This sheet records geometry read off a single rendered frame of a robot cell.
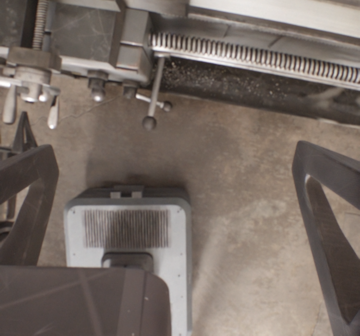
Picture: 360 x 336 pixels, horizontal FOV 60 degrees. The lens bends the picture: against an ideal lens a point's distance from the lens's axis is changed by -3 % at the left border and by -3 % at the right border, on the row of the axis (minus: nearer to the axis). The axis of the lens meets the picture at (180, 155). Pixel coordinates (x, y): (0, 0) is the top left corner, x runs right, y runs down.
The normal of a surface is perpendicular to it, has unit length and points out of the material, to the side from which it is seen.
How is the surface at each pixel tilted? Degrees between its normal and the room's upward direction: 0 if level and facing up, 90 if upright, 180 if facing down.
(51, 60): 63
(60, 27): 0
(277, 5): 36
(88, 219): 0
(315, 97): 0
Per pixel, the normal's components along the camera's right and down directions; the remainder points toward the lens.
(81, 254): 0.00, 0.10
